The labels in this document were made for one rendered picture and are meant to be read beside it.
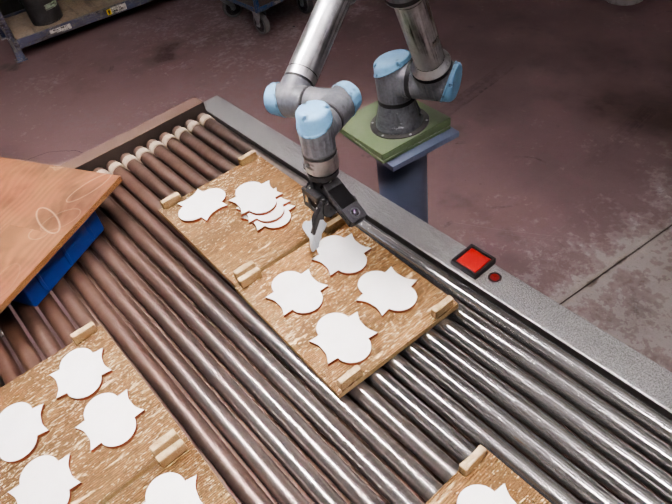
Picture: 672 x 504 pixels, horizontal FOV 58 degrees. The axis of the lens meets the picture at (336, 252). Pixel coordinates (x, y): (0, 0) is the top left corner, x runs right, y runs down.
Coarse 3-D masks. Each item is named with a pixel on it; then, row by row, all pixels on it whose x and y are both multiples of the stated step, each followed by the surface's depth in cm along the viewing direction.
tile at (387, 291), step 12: (372, 276) 146; (384, 276) 145; (396, 276) 145; (360, 288) 143; (372, 288) 143; (384, 288) 142; (396, 288) 142; (408, 288) 142; (360, 300) 141; (372, 300) 140; (384, 300) 140; (396, 300) 139; (408, 300) 139; (384, 312) 137; (396, 312) 138
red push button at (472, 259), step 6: (468, 252) 150; (474, 252) 149; (462, 258) 148; (468, 258) 148; (474, 258) 148; (480, 258) 148; (486, 258) 147; (462, 264) 147; (468, 264) 147; (474, 264) 147; (480, 264) 146; (474, 270) 145
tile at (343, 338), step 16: (320, 320) 138; (336, 320) 138; (352, 320) 137; (320, 336) 135; (336, 336) 134; (352, 336) 134; (368, 336) 133; (336, 352) 131; (352, 352) 131; (368, 352) 130
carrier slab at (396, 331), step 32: (288, 256) 155; (384, 256) 151; (256, 288) 149; (352, 288) 145; (416, 288) 143; (288, 320) 141; (384, 320) 137; (416, 320) 136; (320, 352) 133; (384, 352) 131; (352, 384) 127
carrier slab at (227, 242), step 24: (240, 168) 184; (264, 168) 183; (192, 192) 179; (288, 192) 174; (168, 216) 172; (216, 216) 170; (240, 216) 169; (192, 240) 164; (216, 240) 163; (240, 240) 162; (264, 240) 161; (288, 240) 159; (216, 264) 156; (240, 264) 155; (264, 264) 154
